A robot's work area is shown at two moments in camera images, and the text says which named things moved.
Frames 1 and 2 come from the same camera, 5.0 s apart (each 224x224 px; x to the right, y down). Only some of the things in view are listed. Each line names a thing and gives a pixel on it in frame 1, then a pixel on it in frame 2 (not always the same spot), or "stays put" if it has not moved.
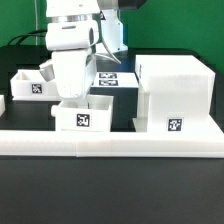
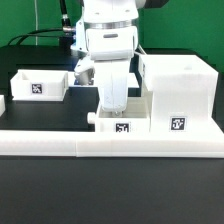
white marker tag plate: (115, 80) stays put
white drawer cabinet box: (174, 94) stays put
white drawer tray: (29, 85) stays put
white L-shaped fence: (141, 143) stays put
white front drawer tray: (84, 114) to (135, 118)
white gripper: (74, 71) to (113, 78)
